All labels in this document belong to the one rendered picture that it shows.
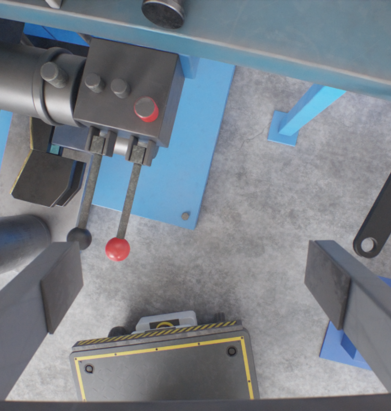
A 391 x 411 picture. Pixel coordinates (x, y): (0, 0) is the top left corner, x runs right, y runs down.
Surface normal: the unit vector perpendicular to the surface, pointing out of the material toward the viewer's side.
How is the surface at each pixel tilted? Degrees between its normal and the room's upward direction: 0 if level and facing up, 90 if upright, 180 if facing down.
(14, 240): 90
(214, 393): 0
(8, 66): 4
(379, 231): 0
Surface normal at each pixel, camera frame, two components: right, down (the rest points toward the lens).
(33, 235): 0.97, -0.25
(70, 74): -0.02, -0.16
